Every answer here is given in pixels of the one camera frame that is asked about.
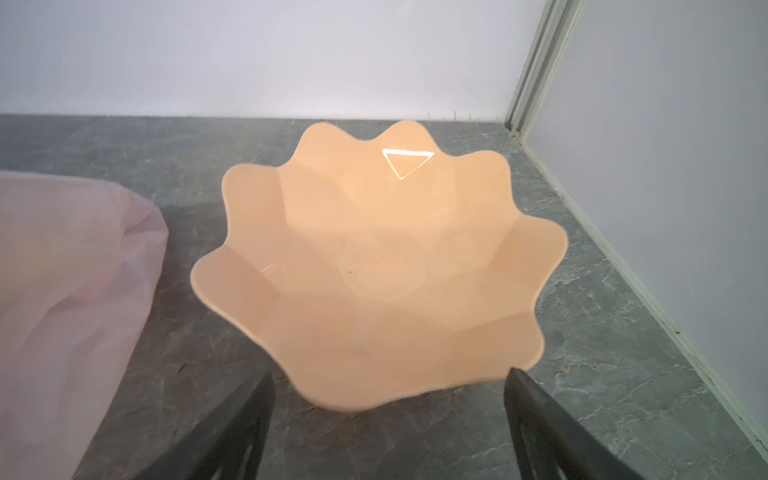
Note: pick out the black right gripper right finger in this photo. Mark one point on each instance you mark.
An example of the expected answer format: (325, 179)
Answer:
(551, 444)

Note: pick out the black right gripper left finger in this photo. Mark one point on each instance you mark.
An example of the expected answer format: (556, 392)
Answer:
(228, 443)

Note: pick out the pink printed plastic bag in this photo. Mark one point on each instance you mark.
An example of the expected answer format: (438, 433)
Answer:
(80, 263)

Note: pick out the beige wavy fruit plate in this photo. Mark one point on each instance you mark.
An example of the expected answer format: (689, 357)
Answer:
(376, 270)

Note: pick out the right aluminium frame post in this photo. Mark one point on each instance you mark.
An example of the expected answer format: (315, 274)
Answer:
(557, 22)

